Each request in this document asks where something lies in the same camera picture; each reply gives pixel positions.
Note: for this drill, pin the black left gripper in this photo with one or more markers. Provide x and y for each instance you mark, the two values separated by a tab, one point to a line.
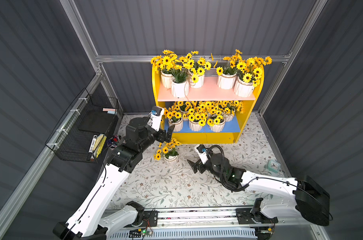
164	132

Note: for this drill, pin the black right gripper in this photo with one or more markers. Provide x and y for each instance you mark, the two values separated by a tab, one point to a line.
201	165

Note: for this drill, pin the shelf sunflower pot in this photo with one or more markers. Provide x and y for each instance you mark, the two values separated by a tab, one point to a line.
227	74
197	117
174	117
196	69
215	119
249	73
229	109
164	64

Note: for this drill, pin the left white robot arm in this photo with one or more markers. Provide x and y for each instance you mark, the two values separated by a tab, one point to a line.
88	223

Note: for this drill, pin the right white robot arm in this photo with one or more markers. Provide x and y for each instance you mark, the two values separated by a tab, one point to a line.
291	197

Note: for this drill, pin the pink metal pen bucket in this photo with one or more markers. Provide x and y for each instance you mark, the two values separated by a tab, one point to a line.
113	141

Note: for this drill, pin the yellow marker in basket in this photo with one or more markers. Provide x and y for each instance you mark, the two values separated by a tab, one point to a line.
99	145

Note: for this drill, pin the yellow wooden shelf unit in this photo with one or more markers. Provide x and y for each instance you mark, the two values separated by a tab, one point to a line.
209	94

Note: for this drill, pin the white marker in basket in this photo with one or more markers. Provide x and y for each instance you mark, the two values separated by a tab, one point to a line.
90	152

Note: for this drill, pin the small teal alarm clock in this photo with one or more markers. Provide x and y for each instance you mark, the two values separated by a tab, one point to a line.
273	166

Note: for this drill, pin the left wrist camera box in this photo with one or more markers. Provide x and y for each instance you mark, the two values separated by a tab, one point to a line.
156	115

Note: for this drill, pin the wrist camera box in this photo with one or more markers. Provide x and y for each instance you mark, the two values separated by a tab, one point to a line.
156	115
201	150

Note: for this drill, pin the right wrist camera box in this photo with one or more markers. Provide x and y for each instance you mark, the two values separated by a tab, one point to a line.
201	150

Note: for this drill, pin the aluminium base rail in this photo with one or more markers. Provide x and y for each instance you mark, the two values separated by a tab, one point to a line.
216	223

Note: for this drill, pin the black wire wall basket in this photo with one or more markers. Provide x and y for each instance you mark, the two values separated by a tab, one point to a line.
91	115

